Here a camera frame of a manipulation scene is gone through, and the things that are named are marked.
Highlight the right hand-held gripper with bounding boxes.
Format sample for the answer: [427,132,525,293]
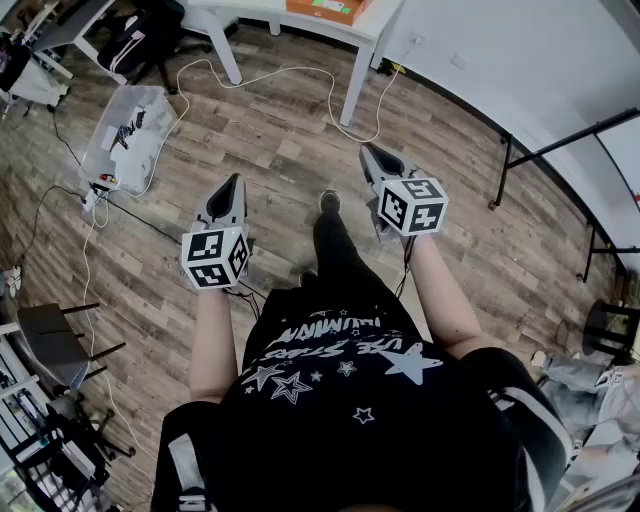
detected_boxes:
[358,143,450,244]

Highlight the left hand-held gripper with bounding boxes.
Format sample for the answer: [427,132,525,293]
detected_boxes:
[180,172,252,291]

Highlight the clear plastic container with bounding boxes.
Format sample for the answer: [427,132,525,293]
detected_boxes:
[78,83,177,197]

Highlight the person's left forearm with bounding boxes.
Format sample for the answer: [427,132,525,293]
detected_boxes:
[188,285,239,404]

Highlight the person's right forearm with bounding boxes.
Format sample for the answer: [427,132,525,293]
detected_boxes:
[406,231,484,359]

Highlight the black item in container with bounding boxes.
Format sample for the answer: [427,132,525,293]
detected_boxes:
[110,110,147,151]

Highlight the person's black trouser leg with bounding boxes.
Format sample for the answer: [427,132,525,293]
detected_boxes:
[299,207,396,321]

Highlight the white power strip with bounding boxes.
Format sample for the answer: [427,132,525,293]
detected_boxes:
[81,172,121,213]

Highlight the white table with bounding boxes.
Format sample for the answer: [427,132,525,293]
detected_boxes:
[185,0,404,128]

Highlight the orange box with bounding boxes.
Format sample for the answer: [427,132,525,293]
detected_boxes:
[285,0,370,27]

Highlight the black office chair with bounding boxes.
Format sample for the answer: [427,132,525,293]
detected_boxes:
[96,0,215,97]

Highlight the black whiteboard stand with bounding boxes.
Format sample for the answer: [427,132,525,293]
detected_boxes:
[488,106,640,284]

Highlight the white bag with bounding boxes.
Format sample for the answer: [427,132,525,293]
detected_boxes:
[0,42,70,108]

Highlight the grey chair with black legs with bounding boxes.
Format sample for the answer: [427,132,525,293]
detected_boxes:
[16,301,128,392]

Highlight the grey-top desk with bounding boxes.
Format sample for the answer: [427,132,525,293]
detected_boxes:
[28,0,130,87]

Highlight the white shoe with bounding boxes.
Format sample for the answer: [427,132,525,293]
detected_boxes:
[1,265,24,297]

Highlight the person's black star-print shirt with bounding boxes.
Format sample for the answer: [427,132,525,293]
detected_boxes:
[150,287,574,512]

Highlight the black round stool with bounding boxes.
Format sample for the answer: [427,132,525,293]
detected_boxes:
[581,298,640,362]

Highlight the cluttered storage shelf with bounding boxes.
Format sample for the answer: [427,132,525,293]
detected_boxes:
[0,324,137,512]

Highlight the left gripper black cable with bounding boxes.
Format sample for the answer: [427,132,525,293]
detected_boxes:
[222,280,269,322]

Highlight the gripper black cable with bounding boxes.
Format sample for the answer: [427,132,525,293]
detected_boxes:
[393,233,418,300]
[222,280,269,322]

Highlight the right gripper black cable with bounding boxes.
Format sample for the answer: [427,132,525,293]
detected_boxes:
[393,233,418,300]

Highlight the long white cable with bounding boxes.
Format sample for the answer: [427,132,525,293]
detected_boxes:
[79,34,420,471]

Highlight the black floor cable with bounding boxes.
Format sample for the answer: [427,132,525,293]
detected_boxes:
[14,107,184,266]

